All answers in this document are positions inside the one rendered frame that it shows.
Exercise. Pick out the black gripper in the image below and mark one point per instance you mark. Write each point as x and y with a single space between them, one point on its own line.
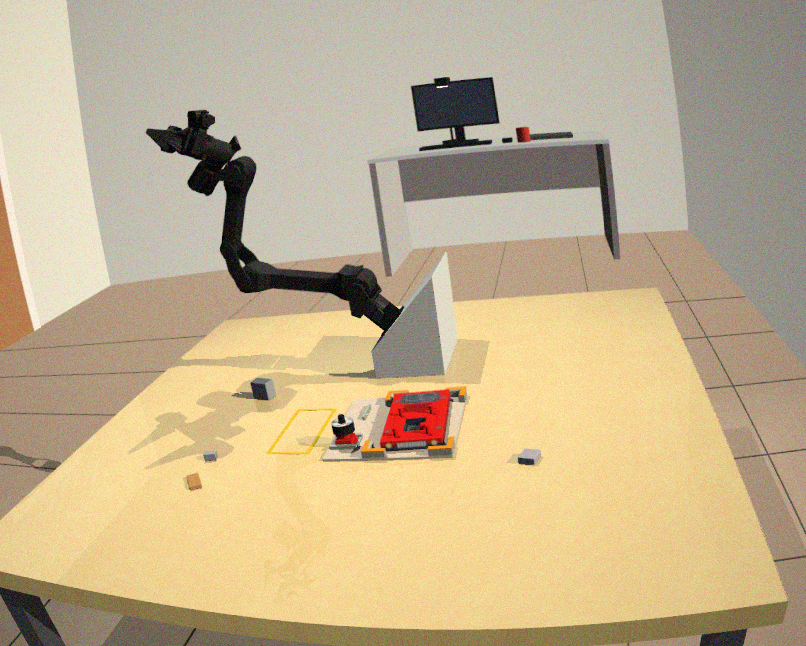
174 139

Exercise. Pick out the black rubber tyre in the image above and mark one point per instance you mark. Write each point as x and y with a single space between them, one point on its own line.
346 428

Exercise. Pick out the orange-brown block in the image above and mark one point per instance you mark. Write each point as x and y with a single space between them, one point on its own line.
194 481

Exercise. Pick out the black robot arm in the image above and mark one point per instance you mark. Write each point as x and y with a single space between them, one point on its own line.
352 283

